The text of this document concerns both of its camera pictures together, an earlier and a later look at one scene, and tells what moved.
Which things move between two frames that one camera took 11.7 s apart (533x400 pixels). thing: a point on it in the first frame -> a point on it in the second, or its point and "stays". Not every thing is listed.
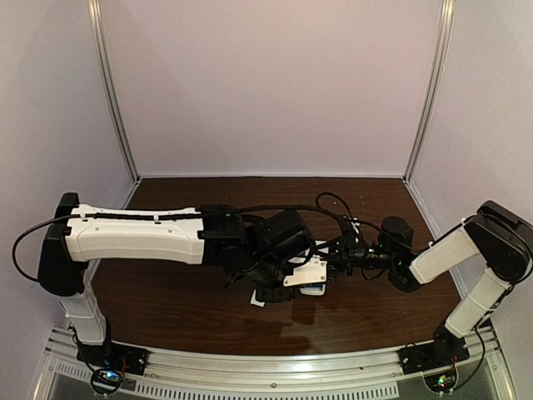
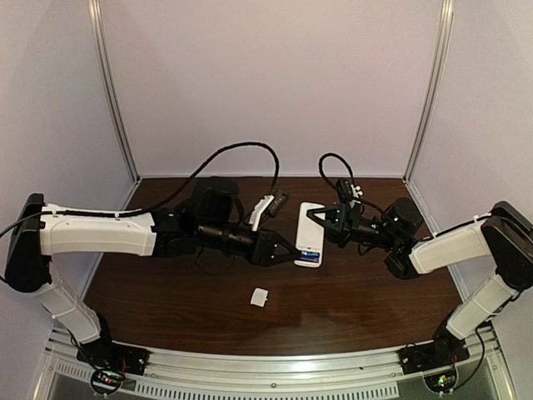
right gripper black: x=344 y=254 -> x=341 y=221
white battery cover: x=255 y=302 stays
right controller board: x=441 y=381 stays
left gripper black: x=274 y=294 -> x=265 y=247
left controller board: x=106 y=382 stays
